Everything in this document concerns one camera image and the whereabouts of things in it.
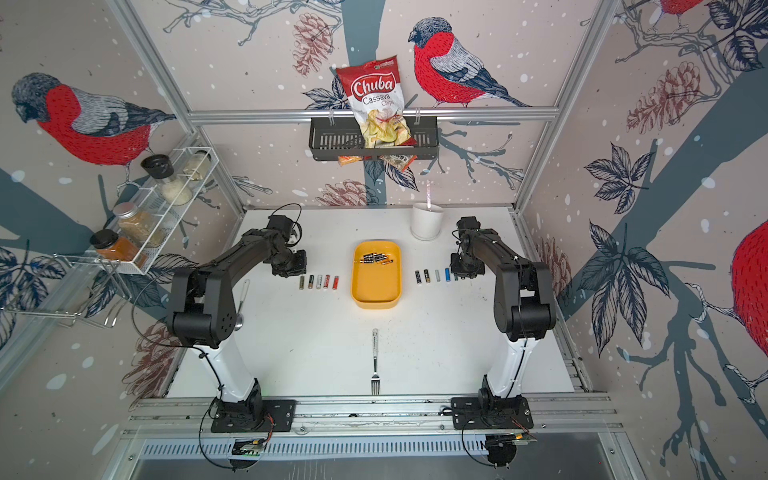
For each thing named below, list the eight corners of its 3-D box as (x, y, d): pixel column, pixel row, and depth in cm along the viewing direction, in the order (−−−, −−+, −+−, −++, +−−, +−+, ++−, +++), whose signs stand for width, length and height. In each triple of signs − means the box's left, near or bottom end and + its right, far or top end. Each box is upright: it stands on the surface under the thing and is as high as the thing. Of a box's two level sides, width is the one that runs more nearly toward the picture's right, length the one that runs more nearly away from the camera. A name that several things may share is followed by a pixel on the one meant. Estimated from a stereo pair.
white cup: (411, 240, 111) (412, 218, 101) (410, 221, 117) (411, 199, 108) (440, 240, 111) (444, 218, 101) (437, 221, 117) (441, 199, 108)
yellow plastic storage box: (348, 309, 94) (347, 303, 91) (355, 245, 111) (354, 238, 108) (402, 309, 94) (402, 303, 91) (400, 245, 111) (401, 238, 108)
